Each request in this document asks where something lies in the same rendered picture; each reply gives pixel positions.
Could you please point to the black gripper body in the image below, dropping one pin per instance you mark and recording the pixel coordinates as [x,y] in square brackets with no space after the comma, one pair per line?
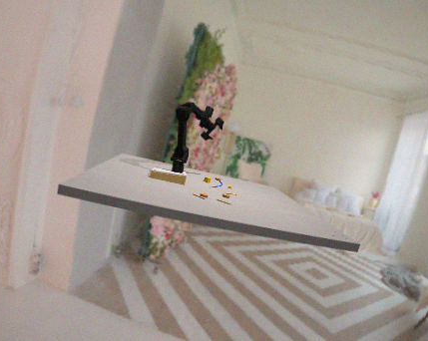
[211,127]

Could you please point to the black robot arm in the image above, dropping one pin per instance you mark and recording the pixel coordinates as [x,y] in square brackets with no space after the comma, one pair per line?
[183,112]

